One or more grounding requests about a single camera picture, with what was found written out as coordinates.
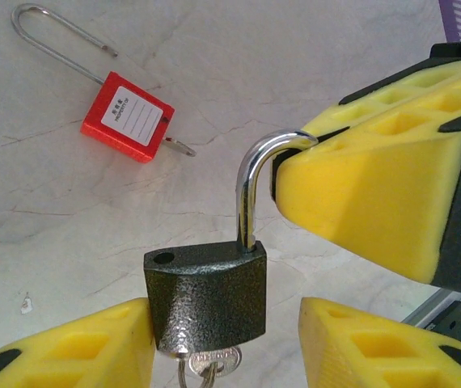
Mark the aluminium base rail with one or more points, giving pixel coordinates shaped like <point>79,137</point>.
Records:
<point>436,307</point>

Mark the single silver key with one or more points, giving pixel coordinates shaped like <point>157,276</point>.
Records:
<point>180,146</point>

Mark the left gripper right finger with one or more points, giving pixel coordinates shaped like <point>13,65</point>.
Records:
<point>335,343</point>

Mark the small white fleck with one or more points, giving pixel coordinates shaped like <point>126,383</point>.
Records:
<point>26,305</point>

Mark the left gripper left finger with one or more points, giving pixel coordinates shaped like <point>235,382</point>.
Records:
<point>93,343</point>

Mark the red safety padlock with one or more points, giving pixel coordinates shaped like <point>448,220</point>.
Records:
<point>129,117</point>

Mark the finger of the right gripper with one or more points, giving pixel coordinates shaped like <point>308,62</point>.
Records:
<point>376,194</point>
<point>360,113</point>

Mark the dark grey padlock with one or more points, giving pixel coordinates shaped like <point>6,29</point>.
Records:
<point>206,295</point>

